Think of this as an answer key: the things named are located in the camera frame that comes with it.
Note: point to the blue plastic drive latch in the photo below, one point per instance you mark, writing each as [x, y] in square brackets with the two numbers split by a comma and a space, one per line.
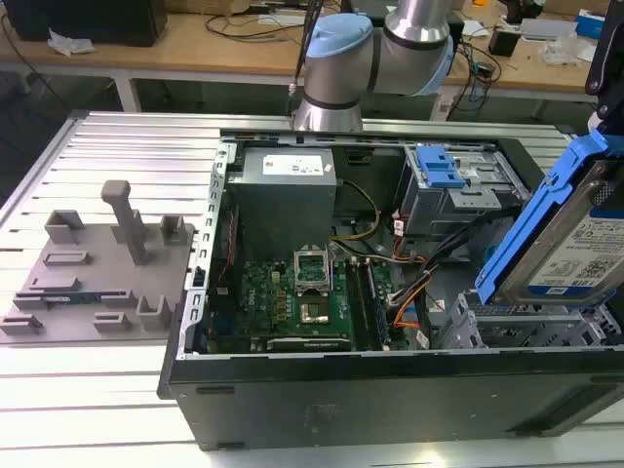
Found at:
[439, 168]

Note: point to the green motherboard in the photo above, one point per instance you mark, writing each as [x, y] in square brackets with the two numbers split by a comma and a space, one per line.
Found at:
[268, 297]

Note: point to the clear plastic packaging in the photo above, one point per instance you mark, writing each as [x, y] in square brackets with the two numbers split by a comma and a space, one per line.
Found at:
[563, 51]

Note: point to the flat grey box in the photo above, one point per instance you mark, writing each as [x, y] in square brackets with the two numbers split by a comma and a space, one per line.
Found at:
[546, 28]

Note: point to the RAM stick with blue label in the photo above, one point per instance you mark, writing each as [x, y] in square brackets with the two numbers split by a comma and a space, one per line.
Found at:
[73, 297]

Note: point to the small black box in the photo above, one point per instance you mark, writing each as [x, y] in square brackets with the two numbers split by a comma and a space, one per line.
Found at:
[503, 41]

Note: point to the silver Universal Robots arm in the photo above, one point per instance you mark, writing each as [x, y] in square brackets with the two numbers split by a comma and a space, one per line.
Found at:
[336, 68]

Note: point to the hard disk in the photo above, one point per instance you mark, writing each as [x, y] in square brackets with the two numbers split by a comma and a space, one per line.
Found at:
[560, 244]

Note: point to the metal optical drive cage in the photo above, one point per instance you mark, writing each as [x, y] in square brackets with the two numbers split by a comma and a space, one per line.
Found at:
[439, 209]

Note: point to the green RAM stick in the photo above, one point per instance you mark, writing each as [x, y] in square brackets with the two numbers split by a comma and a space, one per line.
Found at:
[378, 302]

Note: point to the black RAM slot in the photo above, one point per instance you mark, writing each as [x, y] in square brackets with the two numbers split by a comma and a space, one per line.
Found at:
[357, 302]

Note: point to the black graphics card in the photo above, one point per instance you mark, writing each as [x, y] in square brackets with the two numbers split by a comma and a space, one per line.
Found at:
[307, 344]

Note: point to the blue cardboard box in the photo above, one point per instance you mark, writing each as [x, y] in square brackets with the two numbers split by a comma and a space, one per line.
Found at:
[592, 22]

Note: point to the grey parts rack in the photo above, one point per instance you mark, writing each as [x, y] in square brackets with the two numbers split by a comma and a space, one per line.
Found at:
[97, 273]

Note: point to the metal disk bay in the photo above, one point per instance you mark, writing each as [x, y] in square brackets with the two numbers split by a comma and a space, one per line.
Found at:
[526, 326]

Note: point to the black PC case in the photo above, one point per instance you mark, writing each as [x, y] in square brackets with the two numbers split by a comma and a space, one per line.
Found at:
[341, 409]

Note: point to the thin metal locking lever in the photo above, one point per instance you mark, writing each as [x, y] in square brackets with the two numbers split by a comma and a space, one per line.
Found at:
[333, 273]

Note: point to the grey power supply unit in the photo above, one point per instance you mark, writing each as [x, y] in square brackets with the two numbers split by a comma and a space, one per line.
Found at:
[283, 205]

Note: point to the black computer tower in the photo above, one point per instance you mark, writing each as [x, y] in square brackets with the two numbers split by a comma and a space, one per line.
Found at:
[88, 19]

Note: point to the wooden desk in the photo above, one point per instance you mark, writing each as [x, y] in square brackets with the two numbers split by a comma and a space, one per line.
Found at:
[195, 51]

